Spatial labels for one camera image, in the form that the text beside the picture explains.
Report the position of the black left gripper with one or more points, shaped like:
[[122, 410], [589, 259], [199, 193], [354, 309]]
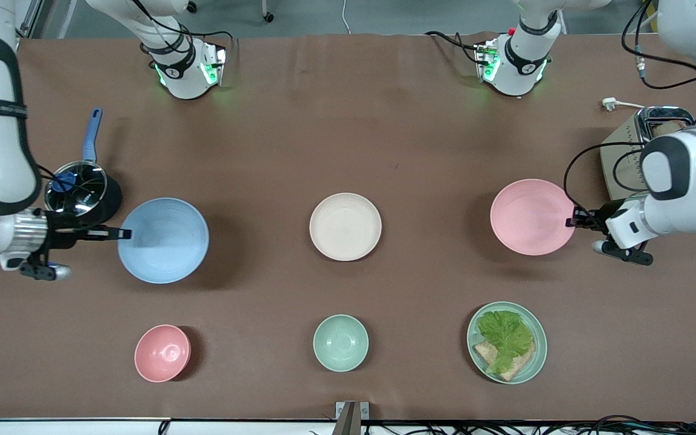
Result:
[[597, 217]]

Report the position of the large blue bowl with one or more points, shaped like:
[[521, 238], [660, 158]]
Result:
[[164, 241]]

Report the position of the beige chrome toaster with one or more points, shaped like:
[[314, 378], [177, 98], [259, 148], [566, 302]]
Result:
[[620, 169]]

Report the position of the glass lid blue knob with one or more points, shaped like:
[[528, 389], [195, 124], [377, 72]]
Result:
[[82, 187]]

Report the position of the white power plug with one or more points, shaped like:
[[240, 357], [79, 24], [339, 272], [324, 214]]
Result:
[[609, 104]]

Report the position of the aluminium frame profile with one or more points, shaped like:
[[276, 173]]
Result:
[[32, 18]]

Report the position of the brown bread slice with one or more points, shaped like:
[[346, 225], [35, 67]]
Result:
[[520, 365]]

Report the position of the small pink bowl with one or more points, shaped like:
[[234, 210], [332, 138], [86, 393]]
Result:
[[162, 353]]

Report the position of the large beige bowl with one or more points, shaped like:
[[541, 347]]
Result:
[[345, 227]]

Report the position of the small green bowl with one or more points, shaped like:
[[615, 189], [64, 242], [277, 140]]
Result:
[[341, 343]]

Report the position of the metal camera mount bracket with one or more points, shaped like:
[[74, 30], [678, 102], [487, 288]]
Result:
[[351, 417]]

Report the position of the green lettuce leaf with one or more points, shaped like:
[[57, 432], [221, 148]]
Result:
[[505, 335]]

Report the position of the green plate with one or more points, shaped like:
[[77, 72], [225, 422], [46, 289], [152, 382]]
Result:
[[538, 356]]

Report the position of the brown table cover sheet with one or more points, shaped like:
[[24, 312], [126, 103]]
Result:
[[414, 290]]

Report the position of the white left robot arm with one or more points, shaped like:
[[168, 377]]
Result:
[[695, 181]]

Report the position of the large pink bowl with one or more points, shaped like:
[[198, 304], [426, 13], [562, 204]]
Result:
[[532, 217]]

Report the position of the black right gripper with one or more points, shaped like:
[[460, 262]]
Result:
[[63, 234]]

